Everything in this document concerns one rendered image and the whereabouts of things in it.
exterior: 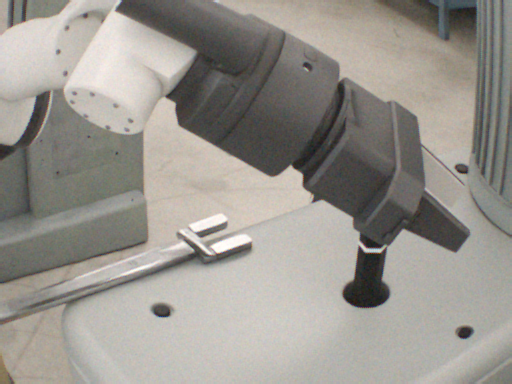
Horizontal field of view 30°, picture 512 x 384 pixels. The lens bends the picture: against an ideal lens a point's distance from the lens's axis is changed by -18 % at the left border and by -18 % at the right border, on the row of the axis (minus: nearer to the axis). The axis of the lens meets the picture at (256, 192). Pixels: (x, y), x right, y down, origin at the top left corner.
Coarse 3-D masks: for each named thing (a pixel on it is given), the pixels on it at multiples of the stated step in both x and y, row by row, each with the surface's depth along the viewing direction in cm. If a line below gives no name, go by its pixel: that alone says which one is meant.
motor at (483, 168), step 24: (480, 0) 78; (504, 0) 73; (480, 24) 80; (504, 24) 74; (480, 48) 81; (504, 48) 76; (480, 72) 82; (504, 72) 77; (480, 96) 82; (504, 96) 78; (480, 120) 84; (504, 120) 79; (480, 144) 85; (504, 144) 79; (480, 168) 85; (504, 168) 81; (480, 192) 85; (504, 192) 82; (504, 216) 82
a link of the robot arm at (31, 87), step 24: (24, 24) 77; (48, 24) 73; (0, 48) 78; (24, 48) 74; (0, 72) 77; (24, 72) 75; (0, 96) 81; (24, 96) 79; (0, 120) 83; (24, 120) 85; (24, 144) 88
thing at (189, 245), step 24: (216, 216) 83; (192, 240) 81; (240, 240) 81; (120, 264) 78; (144, 264) 78; (168, 264) 79; (48, 288) 74; (72, 288) 75; (96, 288) 75; (0, 312) 71; (24, 312) 72
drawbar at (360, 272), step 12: (360, 240) 74; (372, 240) 73; (360, 252) 75; (384, 252) 74; (360, 264) 75; (372, 264) 74; (360, 276) 75; (372, 276) 75; (360, 288) 76; (372, 288) 76; (360, 300) 76; (372, 300) 76
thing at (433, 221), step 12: (420, 204) 68; (432, 204) 68; (444, 204) 69; (420, 216) 69; (432, 216) 69; (444, 216) 69; (456, 216) 70; (408, 228) 70; (420, 228) 70; (432, 228) 69; (444, 228) 69; (456, 228) 69; (468, 228) 70; (432, 240) 70; (444, 240) 70; (456, 240) 70
